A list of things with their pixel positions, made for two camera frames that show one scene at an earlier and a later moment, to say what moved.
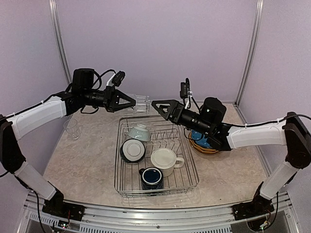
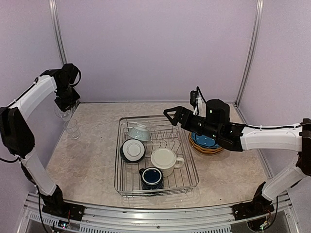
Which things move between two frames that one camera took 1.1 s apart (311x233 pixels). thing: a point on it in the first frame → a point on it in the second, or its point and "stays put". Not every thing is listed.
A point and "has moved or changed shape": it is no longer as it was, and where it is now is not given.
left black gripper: [111, 99] → [65, 107]
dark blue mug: [151, 178] stays put
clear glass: [70, 125] stays put
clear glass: [143, 104] has moved or changed shape
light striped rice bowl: [140, 132] stays put
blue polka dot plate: [200, 139] stays put
